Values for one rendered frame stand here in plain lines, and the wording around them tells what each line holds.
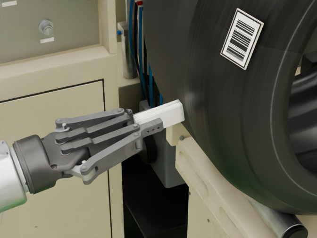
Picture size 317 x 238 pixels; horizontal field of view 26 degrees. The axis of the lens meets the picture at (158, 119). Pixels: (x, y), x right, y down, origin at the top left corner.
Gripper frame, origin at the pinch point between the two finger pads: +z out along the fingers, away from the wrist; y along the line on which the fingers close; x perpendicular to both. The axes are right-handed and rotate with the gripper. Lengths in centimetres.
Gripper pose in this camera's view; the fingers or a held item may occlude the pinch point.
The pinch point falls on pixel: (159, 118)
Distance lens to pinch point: 95.8
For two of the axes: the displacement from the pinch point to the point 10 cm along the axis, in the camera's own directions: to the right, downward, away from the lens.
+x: 1.3, 7.8, 6.2
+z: 9.1, -3.4, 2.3
